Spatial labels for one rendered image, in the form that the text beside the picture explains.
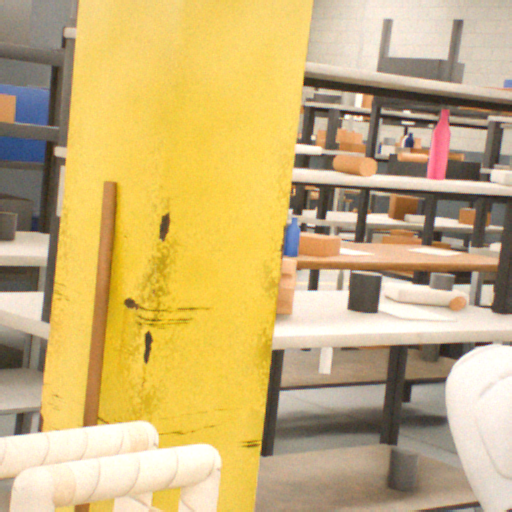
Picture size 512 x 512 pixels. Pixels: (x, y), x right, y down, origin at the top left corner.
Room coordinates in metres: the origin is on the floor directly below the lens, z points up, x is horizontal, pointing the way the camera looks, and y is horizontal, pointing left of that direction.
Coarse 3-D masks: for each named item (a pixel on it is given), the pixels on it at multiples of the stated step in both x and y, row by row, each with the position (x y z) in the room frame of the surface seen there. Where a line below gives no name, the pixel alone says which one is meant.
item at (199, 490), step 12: (216, 468) 1.10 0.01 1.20; (204, 480) 1.09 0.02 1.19; (216, 480) 1.10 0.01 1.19; (192, 492) 1.09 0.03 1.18; (204, 492) 1.09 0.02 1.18; (216, 492) 1.10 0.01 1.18; (180, 504) 1.10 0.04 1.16; (192, 504) 1.09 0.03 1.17; (204, 504) 1.09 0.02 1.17; (216, 504) 1.10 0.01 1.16
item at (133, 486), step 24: (120, 456) 1.04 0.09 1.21; (144, 456) 1.05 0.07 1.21; (168, 456) 1.07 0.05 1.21; (192, 456) 1.08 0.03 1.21; (216, 456) 1.10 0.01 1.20; (24, 480) 0.98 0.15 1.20; (48, 480) 0.98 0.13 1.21; (72, 480) 0.99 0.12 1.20; (96, 480) 1.01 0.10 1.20; (120, 480) 1.02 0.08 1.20; (144, 480) 1.04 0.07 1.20; (168, 480) 1.06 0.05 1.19; (192, 480) 1.08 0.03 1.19; (72, 504) 1.00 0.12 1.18
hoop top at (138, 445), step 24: (48, 432) 1.09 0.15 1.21; (72, 432) 1.10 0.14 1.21; (96, 432) 1.12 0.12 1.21; (120, 432) 1.13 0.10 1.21; (144, 432) 1.15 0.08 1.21; (0, 456) 1.04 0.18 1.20; (24, 456) 1.06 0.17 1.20; (48, 456) 1.08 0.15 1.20; (72, 456) 1.09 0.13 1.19; (96, 456) 1.11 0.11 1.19
